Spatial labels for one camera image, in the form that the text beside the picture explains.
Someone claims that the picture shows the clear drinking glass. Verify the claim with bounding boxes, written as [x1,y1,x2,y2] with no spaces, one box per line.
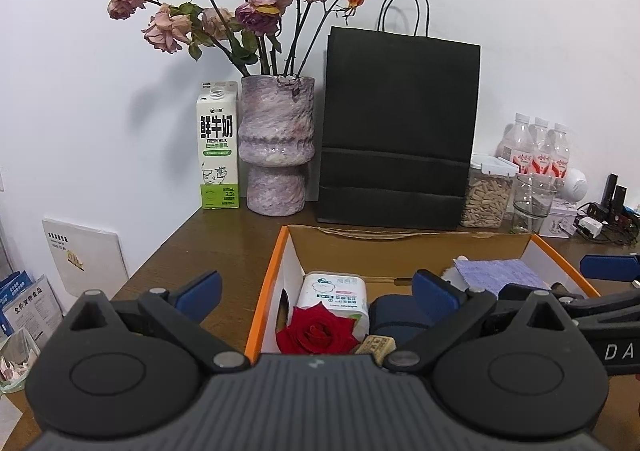
[511,174,559,236]

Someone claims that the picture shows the clear water bottle red label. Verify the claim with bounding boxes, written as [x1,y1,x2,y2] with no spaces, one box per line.
[545,122,571,180]
[496,113,534,172]
[530,117,552,174]

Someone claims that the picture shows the blue and white leaflets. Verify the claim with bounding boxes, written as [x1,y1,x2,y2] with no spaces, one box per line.
[0,271,64,337]

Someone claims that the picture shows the orange cardboard box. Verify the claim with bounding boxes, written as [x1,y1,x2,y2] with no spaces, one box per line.
[244,225,601,363]

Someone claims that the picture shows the small wooden stamp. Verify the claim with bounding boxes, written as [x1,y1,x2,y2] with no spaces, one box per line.
[355,335,397,362]

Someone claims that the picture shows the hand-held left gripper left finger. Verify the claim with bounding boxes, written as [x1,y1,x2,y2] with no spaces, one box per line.
[65,270,251,375]

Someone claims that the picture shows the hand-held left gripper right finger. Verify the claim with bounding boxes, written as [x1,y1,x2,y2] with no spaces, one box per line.
[382,269,581,375]

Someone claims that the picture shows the tangle of black cables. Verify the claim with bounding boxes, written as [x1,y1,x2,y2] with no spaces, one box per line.
[575,201,640,247]

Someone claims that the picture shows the red rose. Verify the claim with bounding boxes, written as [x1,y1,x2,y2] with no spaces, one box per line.
[275,305,362,356]

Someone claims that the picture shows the white round speaker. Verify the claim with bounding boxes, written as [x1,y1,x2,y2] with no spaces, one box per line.
[560,168,590,204]

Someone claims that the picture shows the black paper bag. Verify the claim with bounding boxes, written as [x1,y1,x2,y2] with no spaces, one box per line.
[315,0,482,232]

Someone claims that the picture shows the white wet wipes pack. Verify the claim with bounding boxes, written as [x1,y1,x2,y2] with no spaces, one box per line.
[295,272,371,337]

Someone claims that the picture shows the white wall panel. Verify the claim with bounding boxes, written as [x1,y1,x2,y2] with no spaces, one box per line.
[42,217,130,307]

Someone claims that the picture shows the clear container of pellets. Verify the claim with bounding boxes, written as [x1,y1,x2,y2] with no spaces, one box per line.
[459,154,519,230]

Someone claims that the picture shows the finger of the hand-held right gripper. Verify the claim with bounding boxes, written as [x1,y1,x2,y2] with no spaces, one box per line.
[579,254,640,278]
[498,283,640,321]

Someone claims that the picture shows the wooden desktop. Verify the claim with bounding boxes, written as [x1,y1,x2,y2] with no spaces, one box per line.
[0,203,640,451]

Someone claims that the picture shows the purple woven cloth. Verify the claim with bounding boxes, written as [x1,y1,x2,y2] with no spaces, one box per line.
[452,258,539,300]

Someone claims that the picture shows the pale floral tin box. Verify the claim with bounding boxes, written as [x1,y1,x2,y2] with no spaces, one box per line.
[537,199,579,238]

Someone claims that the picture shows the white and green milk carton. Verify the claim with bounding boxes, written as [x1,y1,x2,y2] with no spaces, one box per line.
[195,81,241,210]

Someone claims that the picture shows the white charger plug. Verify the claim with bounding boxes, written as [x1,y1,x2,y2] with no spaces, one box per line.
[575,216,604,238]

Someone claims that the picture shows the clear container with scraps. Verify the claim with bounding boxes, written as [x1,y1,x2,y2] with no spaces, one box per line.
[0,328,42,395]

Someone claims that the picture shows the purple marbled vase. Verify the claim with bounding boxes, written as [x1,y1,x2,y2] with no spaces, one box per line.
[237,75,317,217]

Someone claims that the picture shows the dark blue pouch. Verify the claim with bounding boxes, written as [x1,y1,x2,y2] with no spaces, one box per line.
[369,294,431,338]

